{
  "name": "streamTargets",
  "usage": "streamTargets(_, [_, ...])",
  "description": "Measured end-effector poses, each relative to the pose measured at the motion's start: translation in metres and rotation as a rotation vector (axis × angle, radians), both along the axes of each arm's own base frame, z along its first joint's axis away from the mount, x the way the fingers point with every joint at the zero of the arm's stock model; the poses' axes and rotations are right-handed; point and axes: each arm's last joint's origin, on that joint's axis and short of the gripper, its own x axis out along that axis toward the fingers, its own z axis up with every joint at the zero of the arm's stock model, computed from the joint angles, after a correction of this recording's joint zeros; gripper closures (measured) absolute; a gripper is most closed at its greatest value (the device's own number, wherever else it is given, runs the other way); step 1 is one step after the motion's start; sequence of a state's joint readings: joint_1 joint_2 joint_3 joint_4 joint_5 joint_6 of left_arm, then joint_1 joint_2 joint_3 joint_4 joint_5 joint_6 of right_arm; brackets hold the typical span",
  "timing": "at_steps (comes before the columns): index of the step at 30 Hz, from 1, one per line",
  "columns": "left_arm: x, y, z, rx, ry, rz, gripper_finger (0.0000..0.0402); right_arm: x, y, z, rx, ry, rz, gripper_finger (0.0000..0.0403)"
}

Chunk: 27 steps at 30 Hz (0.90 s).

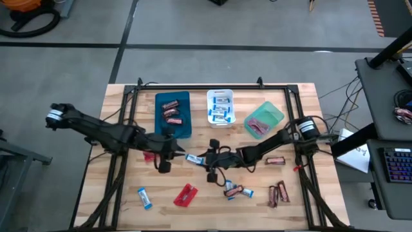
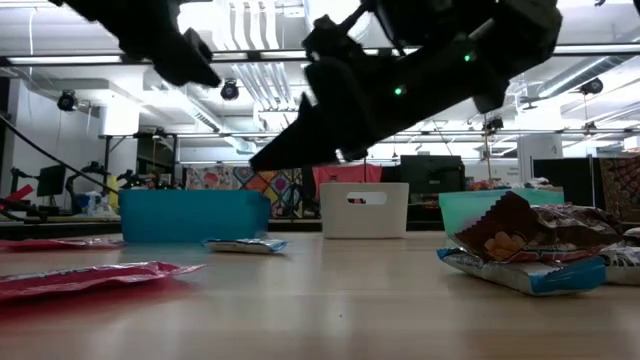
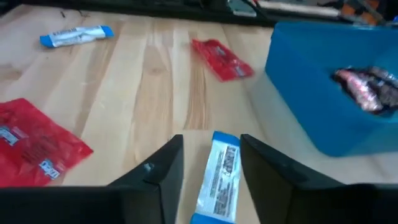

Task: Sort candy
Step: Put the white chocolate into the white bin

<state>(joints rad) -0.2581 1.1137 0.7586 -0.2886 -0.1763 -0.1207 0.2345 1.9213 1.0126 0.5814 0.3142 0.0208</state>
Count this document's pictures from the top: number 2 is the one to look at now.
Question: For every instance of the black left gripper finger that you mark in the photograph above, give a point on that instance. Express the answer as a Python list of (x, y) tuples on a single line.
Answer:
[(185, 70), (199, 45)]

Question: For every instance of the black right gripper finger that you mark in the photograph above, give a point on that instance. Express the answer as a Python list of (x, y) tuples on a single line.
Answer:
[(310, 142)]

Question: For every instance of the blue white candy bar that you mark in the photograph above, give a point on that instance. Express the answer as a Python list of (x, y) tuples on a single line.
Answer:
[(625, 265), (245, 246), (550, 280)]

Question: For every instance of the red candy bar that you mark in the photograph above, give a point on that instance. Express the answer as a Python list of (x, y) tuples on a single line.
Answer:
[(75, 280), (60, 244)]

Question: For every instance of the orange cloth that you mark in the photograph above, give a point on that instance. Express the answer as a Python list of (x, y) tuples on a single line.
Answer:
[(345, 174)]

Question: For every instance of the black ceiling spotlight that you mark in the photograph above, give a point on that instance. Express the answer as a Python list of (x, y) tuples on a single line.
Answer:
[(67, 101), (592, 86), (495, 125), (230, 91)]

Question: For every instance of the colourful patchwork quilt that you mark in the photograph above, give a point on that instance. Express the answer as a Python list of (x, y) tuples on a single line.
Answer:
[(260, 185)]

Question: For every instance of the large black monitor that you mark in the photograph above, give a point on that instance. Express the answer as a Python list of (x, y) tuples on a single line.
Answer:
[(432, 175)]

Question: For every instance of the white plastic bin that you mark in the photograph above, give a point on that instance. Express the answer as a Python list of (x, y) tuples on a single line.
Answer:
[(365, 220)]

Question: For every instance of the green translucent plastic bin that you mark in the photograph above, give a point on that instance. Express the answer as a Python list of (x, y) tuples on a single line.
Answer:
[(465, 210)]

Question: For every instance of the blue plastic bin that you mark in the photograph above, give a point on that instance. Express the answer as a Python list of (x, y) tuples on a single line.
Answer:
[(190, 215)]

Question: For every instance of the white blue spray bottle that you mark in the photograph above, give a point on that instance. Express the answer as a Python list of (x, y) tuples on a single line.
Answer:
[(95, 204)]

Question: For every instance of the white pillar box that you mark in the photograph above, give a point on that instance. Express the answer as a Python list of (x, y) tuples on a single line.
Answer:
[(540, 150)]

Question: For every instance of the small black monitor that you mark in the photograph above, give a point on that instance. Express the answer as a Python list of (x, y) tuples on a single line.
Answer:
[(52, 180)]

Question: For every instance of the black partition panel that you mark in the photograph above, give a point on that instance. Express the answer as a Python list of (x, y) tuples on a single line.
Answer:
[(562, 182)]

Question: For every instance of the red strip object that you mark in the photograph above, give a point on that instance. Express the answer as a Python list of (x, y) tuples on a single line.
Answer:
[(20, 193)]

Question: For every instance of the brown patterned cloth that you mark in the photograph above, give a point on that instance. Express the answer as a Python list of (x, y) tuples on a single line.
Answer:
[(622, 185)]

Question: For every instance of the black aluminium table frame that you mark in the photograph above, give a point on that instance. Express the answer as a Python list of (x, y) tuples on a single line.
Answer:
[(295, 226)]

